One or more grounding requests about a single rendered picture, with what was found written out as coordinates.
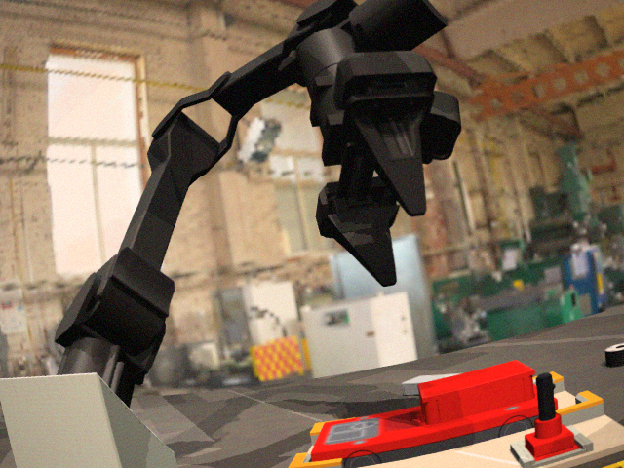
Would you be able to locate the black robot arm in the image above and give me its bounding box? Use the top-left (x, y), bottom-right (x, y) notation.
top-left (54, 0), bottom-right (461, 408)

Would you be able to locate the small white ring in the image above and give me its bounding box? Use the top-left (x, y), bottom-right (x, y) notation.
top-left (605, 343), bottom-right (624, 368)

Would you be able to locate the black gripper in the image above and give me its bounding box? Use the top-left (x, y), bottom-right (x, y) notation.
top-left (309, 51), bottom-right (438, 287)

